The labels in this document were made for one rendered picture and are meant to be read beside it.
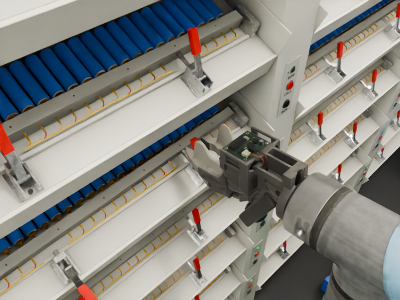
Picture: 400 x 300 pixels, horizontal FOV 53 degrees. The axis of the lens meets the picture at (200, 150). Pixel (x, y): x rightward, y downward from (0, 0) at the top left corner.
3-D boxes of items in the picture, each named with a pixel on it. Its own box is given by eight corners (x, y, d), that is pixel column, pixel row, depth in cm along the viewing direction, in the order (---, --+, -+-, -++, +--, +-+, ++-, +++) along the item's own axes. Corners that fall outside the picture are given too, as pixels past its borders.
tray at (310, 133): (391, 88, 132) (422, 61, 120) (272, 188, 103) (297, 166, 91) (346, 44, 136) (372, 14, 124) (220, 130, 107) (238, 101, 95)
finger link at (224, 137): (212, 109, 67) (250, 134, 61) (215, 136, 71) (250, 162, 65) (197, 116, 66) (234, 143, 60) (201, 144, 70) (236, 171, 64)
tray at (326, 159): (372, 133, 146) (398, 112, 134) (263, 232, 117) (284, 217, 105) (333, 92, 150) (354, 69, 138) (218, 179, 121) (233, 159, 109)
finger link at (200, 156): (184, 125, 65) (230, 145, 60) (188, 153, 68) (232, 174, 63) (171, 135, 63) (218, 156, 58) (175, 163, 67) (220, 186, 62)
